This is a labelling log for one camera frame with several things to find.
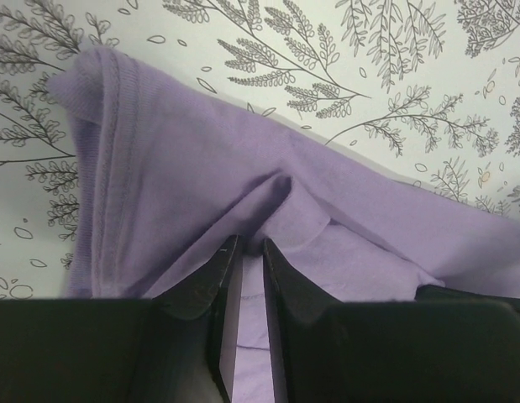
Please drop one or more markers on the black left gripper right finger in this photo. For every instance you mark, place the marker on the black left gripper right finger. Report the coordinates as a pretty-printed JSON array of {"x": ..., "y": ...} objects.
[{"x": 445, "y": 346}]

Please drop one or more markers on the floral patterned table mat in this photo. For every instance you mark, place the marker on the floral patterned table mat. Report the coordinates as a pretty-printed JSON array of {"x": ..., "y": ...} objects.
[{"x": 428, "y": 91}]

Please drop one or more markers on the purple t shirt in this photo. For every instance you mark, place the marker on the purple t shirt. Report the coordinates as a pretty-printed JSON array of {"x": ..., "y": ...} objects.
[{"x": 167, "y": 174}]

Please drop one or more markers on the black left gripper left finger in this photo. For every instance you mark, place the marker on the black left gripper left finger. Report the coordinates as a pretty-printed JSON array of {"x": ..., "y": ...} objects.
[{"x": 177, "y": 347}]

